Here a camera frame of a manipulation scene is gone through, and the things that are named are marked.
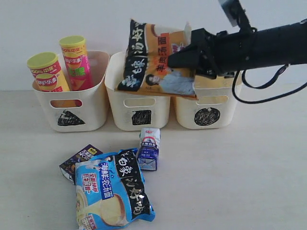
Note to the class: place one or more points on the middle cream bin square mark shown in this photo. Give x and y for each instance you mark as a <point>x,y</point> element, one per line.
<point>133,112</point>

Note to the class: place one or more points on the purple juice carton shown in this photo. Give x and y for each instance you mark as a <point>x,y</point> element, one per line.
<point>68,167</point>

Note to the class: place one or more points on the pink Lay's chips can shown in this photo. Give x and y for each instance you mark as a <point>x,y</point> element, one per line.
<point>76,60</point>

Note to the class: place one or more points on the blue instant noodle bag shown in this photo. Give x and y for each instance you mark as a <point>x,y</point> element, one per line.
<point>110,192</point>

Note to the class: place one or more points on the blue white milk carton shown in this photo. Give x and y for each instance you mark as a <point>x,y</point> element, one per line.
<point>148,153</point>

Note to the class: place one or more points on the yellow Lay's chips can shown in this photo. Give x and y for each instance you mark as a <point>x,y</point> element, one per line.
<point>47,72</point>

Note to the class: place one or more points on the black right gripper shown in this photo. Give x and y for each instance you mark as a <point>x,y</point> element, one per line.
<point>214,54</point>

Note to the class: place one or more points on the left cream bin triangle mark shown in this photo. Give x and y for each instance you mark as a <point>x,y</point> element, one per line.
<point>78,111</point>

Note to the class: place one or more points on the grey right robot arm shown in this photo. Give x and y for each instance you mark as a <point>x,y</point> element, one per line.
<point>277,46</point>

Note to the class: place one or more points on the right cream bin circle mark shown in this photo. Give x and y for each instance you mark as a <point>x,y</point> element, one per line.
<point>214,107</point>

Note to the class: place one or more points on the orange instant noodle bag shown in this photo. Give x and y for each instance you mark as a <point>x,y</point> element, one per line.
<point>146,70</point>

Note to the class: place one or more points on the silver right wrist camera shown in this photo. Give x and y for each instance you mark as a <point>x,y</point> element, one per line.
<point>235,13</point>

